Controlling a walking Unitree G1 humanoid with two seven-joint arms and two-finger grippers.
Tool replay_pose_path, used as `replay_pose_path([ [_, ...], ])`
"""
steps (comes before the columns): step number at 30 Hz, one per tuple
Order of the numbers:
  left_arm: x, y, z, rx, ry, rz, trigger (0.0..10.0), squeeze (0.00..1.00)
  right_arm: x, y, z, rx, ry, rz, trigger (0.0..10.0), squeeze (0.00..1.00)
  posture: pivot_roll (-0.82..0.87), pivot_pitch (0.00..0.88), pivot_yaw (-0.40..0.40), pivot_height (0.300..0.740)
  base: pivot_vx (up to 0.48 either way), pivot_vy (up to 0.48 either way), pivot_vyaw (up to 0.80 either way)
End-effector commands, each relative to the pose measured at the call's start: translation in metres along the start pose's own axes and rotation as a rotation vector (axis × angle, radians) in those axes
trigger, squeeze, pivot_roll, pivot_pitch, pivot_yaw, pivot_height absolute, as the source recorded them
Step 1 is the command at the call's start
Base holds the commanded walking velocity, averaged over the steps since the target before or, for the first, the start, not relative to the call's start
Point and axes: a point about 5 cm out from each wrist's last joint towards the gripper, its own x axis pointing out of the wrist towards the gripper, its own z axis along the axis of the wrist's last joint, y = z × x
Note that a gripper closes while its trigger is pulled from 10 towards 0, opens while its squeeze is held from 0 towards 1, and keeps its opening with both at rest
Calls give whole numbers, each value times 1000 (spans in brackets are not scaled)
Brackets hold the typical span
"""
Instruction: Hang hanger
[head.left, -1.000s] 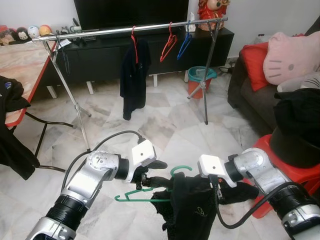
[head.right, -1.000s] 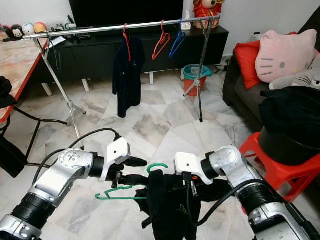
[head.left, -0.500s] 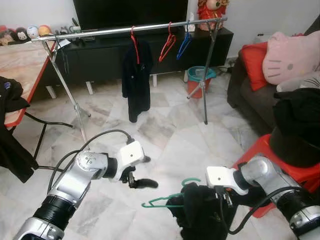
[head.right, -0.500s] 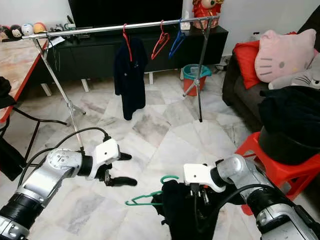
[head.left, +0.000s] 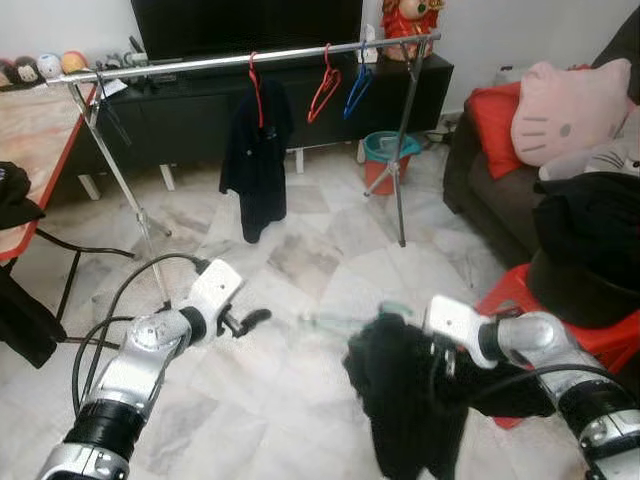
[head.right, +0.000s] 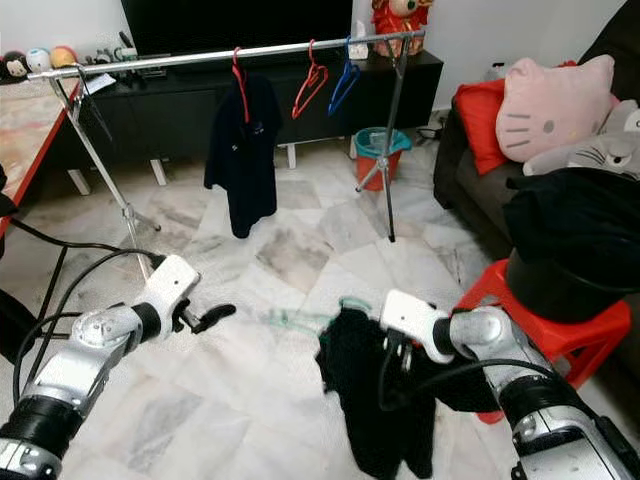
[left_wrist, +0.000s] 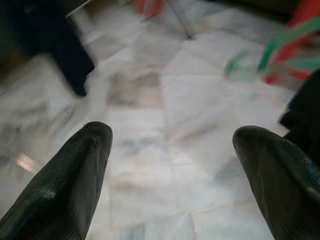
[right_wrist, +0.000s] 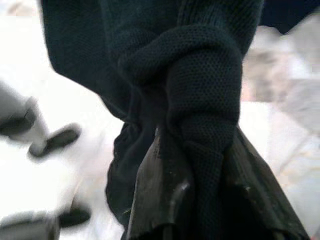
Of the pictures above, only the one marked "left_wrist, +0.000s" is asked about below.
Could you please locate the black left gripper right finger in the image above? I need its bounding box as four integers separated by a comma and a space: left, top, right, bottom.
232, 125, 320, 240

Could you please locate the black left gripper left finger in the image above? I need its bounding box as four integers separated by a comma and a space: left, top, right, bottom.
0, 121, 113, 240

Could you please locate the black knit garment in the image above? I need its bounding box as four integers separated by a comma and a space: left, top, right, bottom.
279, 72, 320, 165

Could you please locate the green plastic hanger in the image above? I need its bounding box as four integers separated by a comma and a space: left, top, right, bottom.
224, 17, 320, 76

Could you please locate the navy blue garment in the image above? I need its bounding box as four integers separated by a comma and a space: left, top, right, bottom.
0, 0, 95, 97

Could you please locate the red waste bin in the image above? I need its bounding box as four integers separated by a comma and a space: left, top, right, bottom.
132, 0, 165, 20

